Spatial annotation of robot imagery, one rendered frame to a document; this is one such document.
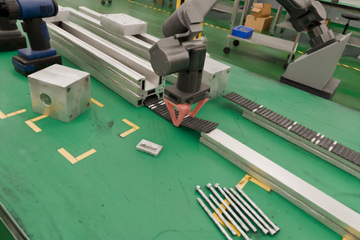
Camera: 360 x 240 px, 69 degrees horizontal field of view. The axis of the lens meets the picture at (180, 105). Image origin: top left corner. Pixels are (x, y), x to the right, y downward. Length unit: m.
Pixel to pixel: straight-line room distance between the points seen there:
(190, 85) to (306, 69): 0.61
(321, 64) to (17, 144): 0.97
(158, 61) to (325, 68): 0.71
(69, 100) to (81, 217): 0.28
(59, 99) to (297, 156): 0.56
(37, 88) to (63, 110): 0.08
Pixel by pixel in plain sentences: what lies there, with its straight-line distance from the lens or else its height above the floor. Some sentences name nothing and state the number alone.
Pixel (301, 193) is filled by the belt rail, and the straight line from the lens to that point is 0.55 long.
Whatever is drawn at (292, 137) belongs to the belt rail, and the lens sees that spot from 0.73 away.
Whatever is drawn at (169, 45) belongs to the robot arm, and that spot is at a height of 0.99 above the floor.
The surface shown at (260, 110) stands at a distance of 0.75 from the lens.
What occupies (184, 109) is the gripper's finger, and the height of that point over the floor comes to 0.85.
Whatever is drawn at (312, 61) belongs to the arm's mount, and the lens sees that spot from 1.10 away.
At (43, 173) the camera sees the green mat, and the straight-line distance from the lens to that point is 0.55.
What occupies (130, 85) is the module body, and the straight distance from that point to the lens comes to 0.72.
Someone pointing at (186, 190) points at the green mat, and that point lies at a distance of 0.51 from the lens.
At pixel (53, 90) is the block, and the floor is 0.86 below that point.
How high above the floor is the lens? 1.16
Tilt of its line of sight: 30 degrees down
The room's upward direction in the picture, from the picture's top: 9 degrees clockwise
